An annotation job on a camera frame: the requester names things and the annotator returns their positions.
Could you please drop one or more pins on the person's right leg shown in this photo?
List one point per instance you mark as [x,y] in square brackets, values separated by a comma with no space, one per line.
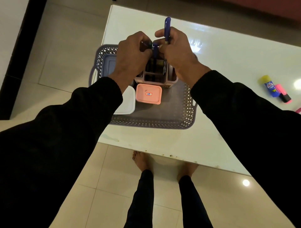
[192,202]

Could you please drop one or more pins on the pink divided organizer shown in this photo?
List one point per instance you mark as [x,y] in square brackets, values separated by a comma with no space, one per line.
[150,82]

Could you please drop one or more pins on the person's right forearm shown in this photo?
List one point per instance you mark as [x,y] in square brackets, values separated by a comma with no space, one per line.
[254,141]

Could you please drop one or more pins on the person's leg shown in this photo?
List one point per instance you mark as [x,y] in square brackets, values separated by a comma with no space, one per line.
[192,202]
[141,199]

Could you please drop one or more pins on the person's left hand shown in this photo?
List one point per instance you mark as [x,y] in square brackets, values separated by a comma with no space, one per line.
[131,58]

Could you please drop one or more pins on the small pink lidded box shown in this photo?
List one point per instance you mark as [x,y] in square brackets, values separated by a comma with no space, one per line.
[150,99]

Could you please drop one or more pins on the blue-grey square box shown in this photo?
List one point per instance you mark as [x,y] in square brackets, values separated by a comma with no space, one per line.
[109,65]

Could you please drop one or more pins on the teal box with white lid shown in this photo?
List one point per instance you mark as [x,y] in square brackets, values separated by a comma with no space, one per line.
[128,103]

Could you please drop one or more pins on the pink pen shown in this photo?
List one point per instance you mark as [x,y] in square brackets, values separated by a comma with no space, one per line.
[298,110]

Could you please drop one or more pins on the person's left forearm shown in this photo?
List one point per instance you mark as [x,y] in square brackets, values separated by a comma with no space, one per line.
[54,150]

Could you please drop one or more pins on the yellow-capped blue glue stick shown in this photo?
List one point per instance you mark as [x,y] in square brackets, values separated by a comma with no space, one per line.
[269,87]

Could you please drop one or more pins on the green pen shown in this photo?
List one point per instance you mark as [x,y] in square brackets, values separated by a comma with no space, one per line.
[149,44]

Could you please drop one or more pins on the pink highlighter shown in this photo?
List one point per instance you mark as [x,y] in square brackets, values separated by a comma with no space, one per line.
[283,94]

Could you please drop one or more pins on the red fabric sofa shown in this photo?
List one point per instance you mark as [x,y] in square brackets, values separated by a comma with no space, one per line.
[270,7]

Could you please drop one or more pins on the white table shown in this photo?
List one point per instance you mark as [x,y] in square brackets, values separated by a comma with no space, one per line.
[235,58]

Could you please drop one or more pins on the person's right hand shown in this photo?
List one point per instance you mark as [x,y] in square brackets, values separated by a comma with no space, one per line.
[181,56]

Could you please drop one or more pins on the person's left leg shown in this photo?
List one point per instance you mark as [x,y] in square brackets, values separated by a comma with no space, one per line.
[141,199]

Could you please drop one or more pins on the grey perforated plastic basket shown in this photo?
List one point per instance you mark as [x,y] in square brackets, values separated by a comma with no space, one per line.
[171,112]

